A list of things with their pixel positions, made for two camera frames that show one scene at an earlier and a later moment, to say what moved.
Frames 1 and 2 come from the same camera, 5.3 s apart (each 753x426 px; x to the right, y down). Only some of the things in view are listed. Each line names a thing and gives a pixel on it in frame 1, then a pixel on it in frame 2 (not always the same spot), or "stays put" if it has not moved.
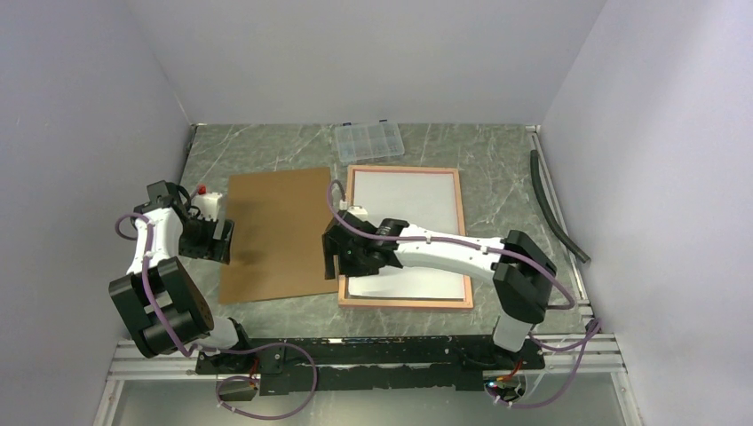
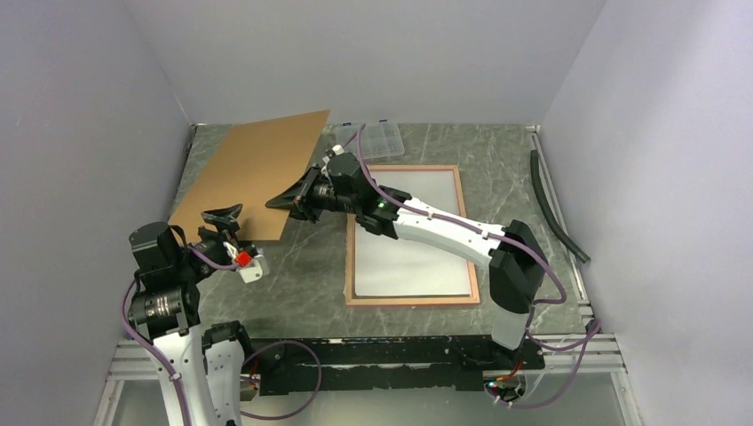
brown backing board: [277, 247] to [253, 164]
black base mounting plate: [292, 365] stays put
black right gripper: [332, 248] to [298, 198]
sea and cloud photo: [418, 199] stays put
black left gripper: [217, 249] stays put
